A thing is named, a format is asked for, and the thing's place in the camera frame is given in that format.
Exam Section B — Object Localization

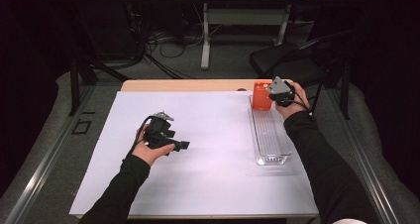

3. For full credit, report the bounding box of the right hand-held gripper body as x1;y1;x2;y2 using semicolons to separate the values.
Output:
265;75;296;108

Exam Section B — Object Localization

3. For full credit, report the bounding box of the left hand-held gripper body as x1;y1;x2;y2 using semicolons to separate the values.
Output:
142;110;181;151

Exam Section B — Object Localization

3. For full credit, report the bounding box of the orange phone case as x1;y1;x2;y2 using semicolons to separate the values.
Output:
252;80;274;112

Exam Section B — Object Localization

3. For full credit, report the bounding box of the clear plastic packaging box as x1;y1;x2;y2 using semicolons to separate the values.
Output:
248;94;292;167

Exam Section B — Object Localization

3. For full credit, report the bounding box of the person's right hand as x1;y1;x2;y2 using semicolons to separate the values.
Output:
274;79;311;121

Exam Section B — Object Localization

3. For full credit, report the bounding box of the person's left hand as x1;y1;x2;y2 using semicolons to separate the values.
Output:
132;124;176;168

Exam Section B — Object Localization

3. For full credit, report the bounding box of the black folding chair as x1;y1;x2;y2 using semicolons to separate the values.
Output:
249;29;356;118

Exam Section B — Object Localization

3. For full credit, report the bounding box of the white table board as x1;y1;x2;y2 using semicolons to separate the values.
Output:
68;90;320;218

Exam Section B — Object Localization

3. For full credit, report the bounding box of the light wooden table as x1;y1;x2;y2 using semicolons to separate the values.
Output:
73;78;320;220

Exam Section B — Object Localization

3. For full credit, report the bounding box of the white-legged wooden desk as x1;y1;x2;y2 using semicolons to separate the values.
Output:
181;0;333;70

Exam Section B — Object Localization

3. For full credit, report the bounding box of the black metal stand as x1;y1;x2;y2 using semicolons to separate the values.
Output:
67;56;130;117

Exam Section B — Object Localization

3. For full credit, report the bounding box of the dark equipment box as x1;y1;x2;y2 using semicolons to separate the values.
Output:
75;0;140;61

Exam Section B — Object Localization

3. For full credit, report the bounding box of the person's white clothing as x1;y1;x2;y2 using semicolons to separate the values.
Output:
331;218;365;224

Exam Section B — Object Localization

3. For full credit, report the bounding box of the left hand-held gripper cable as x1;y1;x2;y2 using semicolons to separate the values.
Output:
124;114;158;161

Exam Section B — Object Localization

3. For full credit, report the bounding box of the hand-held gripper cable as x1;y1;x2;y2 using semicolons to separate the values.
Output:
286;81;315;118
124;114;158;161

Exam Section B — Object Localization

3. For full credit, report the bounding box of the right hand-held gripper cable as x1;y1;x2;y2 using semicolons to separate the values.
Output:
286;81;315;118

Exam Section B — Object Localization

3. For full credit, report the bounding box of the tangle of floor cables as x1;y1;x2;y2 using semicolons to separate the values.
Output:
127;2;222;80

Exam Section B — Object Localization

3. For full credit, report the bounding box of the aluminium floor rail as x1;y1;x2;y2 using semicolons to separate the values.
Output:
325;84;402;224
3;84;97;224

